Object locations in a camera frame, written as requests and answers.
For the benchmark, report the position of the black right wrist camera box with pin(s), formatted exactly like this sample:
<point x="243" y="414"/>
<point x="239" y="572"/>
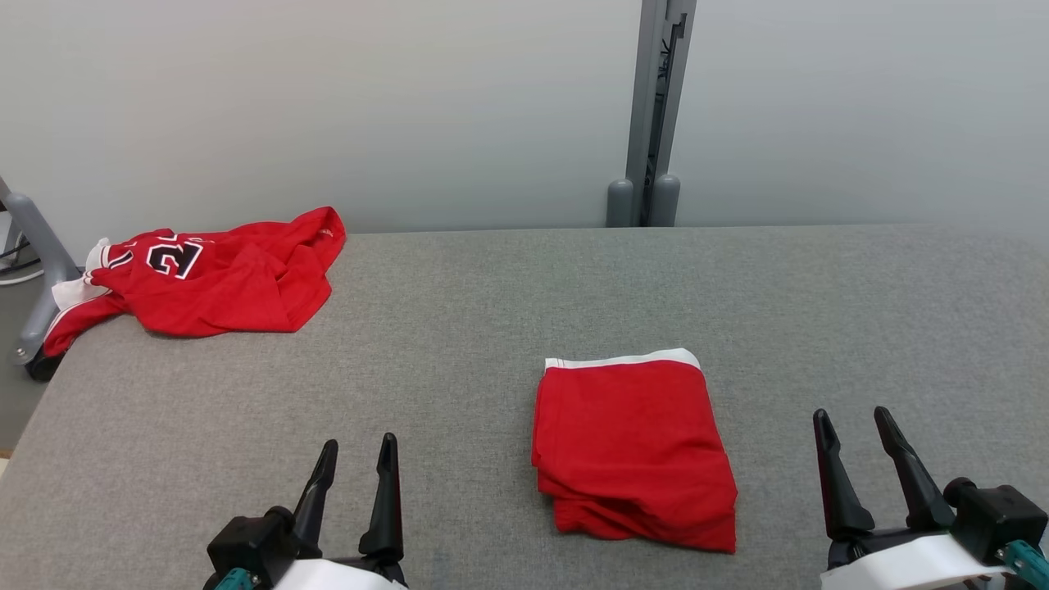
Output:
<point x="996" y="516"/>

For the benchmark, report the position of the red basketball jersey white sleeves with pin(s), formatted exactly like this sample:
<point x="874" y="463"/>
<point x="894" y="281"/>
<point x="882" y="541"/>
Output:
<point x="229" y="287"/>

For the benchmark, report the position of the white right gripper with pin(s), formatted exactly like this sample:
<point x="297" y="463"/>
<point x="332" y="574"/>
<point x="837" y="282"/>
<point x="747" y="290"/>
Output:
<point x="901" y="565"/>

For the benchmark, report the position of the grey cylindrical post bumper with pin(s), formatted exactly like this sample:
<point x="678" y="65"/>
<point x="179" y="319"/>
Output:
<point x="620" y="205"/>
<point x="666" y="203"/>

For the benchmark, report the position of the grey metal wall post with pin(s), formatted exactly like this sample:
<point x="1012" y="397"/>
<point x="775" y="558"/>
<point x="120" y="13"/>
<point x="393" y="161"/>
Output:
<point x="647" y="98"/>

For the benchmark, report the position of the red shorts white stripe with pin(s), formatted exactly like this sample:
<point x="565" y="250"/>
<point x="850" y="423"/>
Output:
<point x="631" y="442"/>

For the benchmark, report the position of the grey wheeled stand leg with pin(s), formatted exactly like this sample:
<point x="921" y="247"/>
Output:
<point x="45" y="246"/>

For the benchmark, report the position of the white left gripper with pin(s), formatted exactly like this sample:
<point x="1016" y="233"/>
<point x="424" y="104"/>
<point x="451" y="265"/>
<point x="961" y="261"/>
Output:
<point x="344" y="575"/>

